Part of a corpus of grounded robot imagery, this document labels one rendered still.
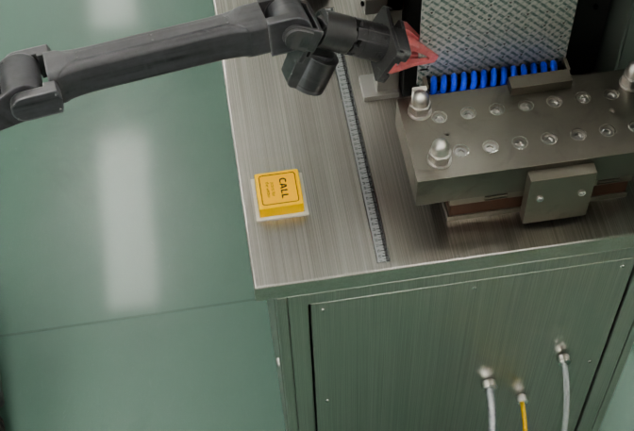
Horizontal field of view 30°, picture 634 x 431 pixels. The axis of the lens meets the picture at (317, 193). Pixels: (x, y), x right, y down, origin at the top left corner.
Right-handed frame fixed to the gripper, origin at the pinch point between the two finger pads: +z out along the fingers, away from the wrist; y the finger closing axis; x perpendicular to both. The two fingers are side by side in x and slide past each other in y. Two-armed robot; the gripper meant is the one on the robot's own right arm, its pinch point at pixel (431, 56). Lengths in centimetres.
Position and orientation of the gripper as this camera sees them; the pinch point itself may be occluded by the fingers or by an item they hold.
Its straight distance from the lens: 182.0
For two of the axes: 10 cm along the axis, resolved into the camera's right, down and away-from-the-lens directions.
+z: 8.8, 1.6, 4.5
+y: 1.5, 8.0, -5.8
